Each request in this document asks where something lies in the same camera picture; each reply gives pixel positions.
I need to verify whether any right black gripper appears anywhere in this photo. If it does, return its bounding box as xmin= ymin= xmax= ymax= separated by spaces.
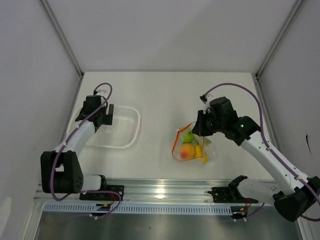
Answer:
xmin=191 ymin=109 xmax=225 ymax=137

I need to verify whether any white perforated plastic basket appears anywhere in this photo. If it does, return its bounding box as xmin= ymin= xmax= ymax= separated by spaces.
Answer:
xmin=66 ymin=104 xmax=141 ymax=150

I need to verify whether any green apple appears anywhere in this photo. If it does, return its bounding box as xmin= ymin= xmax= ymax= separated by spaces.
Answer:
xmin=183 ymin=132 xmax=196 ymax=144

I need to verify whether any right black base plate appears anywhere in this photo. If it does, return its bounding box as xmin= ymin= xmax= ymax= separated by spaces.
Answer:
xmin=207 ymin=186 xmax=259 ymax=204

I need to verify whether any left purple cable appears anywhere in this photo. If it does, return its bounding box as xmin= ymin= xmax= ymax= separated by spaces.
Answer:
xmin=49 ymin=82 xmax=123 ymax=221

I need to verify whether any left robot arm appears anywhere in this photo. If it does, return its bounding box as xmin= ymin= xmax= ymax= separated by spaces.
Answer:
xmin=40 ymin=94 xmax=114 ymax=200

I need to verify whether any yellow pear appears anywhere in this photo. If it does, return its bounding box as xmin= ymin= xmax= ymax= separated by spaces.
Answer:
xmin=193 ymin=144 xmax=208 ymax=164

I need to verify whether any orange fruit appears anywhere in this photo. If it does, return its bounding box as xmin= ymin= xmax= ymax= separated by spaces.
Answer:
xmin=179 ymin=143 xmax=196 ymax=161

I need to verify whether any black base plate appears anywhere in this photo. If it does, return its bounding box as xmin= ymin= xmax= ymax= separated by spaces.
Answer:
xmin=79 ymin=185 xmax=125 ymax=201
xmin=207 ymin=186 xmax=259 ymax=204

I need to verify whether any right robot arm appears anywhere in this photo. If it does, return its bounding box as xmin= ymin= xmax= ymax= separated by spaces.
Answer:
xmin=192 ymin=95 xmax=320 ymax=222

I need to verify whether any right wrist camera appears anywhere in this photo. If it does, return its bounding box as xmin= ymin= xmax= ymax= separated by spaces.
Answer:
xmin=199 ymin=94 xmax=213 ymax=105

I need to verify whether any aluminium mounting rail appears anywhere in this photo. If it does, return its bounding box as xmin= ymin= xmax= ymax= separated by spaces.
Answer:
xmin=33 ymin=178 xmax=288 ymax=207

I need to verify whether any clear zip top bag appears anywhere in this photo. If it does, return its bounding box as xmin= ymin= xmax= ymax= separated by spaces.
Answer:
xmin=171 ymin=121 xmax=219 ymax=165

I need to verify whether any white slotted cable duct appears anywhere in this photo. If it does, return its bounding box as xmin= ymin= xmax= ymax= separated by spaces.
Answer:
xmin=44 ymin=202 xmax=233 ymax=216

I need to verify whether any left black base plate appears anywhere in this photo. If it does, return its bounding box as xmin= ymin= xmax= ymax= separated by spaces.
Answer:
xmin=79 ymin=185 xmax=125 ymax=201

